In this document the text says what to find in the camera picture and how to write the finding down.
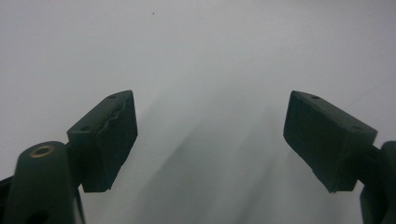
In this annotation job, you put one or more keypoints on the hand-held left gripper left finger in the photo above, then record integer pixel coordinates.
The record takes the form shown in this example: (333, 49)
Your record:
(106, 140)

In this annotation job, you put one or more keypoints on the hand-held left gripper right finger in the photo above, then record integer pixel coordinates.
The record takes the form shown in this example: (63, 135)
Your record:
(327, 140)

